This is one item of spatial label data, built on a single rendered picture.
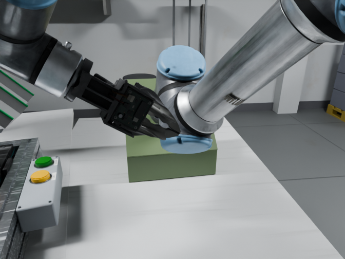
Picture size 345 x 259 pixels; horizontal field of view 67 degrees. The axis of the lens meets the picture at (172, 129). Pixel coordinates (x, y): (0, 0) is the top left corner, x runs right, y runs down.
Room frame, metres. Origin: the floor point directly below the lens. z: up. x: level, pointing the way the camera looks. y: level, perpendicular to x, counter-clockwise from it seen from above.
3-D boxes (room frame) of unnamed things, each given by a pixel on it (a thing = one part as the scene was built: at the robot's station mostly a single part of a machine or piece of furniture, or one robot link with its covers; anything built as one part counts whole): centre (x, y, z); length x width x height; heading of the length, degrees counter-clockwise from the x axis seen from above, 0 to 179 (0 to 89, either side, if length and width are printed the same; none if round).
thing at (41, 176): (0.52, 0.31, 0.96); 0.04 x 0.04 x 0.02
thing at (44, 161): (0.59, 0.33, 0.96); 0.04 x 0.04 x 0.02
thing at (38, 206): (0.52, 0.31, 0.93); 0.21 x 0.07 x 0.06; 18
